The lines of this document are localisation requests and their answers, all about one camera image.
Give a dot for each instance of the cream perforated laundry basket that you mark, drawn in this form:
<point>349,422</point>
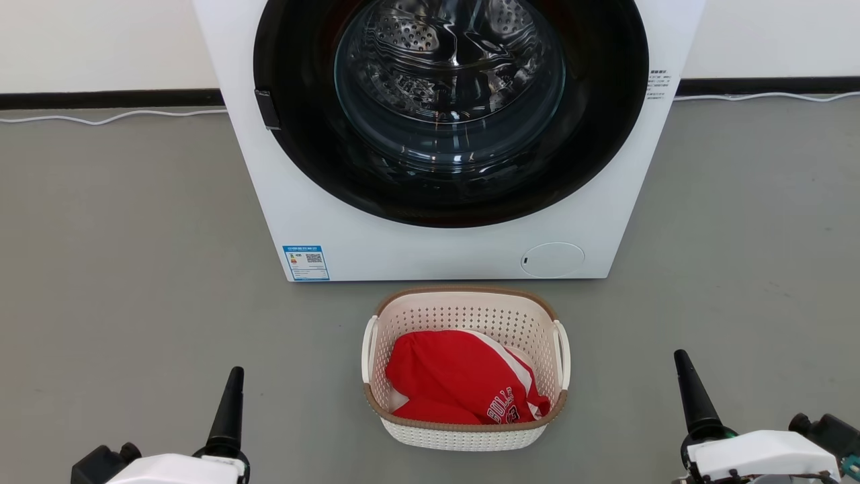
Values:
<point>463,434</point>

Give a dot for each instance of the round black washer door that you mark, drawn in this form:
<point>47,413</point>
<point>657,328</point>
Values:
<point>302,154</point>

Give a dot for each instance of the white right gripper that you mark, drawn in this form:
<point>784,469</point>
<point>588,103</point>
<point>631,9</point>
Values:
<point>759,457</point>

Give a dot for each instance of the red Bulls jersey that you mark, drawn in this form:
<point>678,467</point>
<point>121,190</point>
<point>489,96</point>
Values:
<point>443,370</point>

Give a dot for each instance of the small black text label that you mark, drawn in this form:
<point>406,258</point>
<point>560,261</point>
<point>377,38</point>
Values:
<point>660,84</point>

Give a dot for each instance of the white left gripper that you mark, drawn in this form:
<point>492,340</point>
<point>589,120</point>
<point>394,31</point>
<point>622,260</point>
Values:
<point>175,470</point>

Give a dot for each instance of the blue energy label sticker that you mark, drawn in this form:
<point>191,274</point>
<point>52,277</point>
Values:
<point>306,263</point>

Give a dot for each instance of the white front-load washing machine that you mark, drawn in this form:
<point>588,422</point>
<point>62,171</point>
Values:
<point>336,228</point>

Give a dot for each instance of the round white filter cover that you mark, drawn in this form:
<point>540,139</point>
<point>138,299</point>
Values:
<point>552,260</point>

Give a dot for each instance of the steel washer drum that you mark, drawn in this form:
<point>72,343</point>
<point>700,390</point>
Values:
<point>450,60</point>

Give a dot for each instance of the black washer door latch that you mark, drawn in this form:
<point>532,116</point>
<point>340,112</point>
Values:
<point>267,111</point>

